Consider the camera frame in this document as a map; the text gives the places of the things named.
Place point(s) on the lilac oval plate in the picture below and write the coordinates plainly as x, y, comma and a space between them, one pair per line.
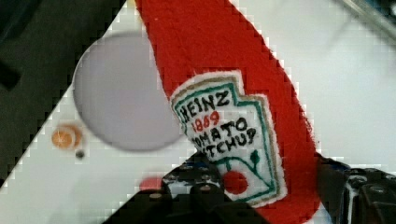
119, 95

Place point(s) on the orange slice toy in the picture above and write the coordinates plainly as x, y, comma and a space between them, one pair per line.
66, 137

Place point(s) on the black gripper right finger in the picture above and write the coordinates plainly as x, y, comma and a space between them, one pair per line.
356, 195

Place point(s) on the strawberry toy near bowl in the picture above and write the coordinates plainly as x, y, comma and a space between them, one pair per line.
150, 183

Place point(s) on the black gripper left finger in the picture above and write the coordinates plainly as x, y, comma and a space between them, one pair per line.
192, 193

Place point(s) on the red plush ketchup bottle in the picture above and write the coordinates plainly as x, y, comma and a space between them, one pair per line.
236, 104

